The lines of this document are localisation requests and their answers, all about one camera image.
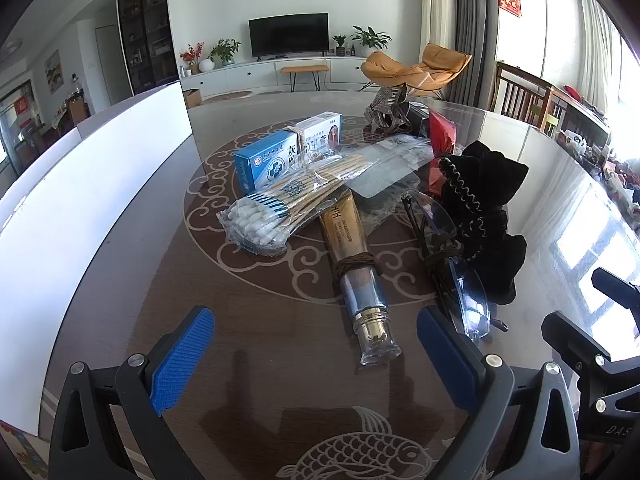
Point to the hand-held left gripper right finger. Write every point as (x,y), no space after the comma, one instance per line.
(442,355)

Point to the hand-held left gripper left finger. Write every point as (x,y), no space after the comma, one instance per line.
(185,360)

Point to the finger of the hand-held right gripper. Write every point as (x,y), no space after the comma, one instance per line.
(620,290)
(575,342)

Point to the clear rimless glasses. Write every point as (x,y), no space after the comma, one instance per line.
(470,310)

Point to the gold cosmetic tube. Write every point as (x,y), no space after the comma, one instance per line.
(345,240)

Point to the bagged cotton swabs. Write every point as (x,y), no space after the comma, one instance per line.
(260,220)

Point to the red snack packet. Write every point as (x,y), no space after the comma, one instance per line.
(442,132)

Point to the brown patterned glass desktop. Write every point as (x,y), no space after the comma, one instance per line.
(250,320)

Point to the pile of assorted clutter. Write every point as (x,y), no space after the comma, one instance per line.
(600,155)

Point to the black velvet pouch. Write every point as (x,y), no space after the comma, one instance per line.
(490,185)

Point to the bagged grey flat case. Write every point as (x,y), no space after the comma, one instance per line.
(385,170)

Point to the blue and white medicine box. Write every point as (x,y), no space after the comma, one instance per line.
(260,165)

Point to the white sheer curtain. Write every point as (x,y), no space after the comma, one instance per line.
(600,60)

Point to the black cardboard box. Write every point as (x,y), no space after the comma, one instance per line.
(419,119)

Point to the brown cardboard box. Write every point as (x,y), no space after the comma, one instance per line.
(192,99)

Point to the round beige rug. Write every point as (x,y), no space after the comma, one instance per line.
(227,96)

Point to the orange lounge chair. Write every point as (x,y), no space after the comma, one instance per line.
(440,65)

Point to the white television cabinet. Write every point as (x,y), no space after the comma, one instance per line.
(240,75)

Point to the white round vase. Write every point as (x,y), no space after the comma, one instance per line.
(206,65)

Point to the red flower bouquet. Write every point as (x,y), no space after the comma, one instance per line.
(189,54)

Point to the grey curtain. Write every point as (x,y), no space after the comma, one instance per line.
(472,20)

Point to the bushy green potted plant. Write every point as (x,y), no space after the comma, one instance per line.
(225,50)

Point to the wooden bench with metal legs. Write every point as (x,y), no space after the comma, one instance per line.
(304,68)

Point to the large leafy potted plant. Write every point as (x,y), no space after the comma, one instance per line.
(370,37)

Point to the small potted plant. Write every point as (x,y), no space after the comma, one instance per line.
(339,45)

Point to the white standing air conditioner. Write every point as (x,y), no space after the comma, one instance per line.
(437,10)

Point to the dark glass display cabinet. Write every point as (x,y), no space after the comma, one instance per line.
(147,25)

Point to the black flat television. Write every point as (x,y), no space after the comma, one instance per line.
(290,35)

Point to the framed wall painting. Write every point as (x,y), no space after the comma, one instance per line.
(53,71)

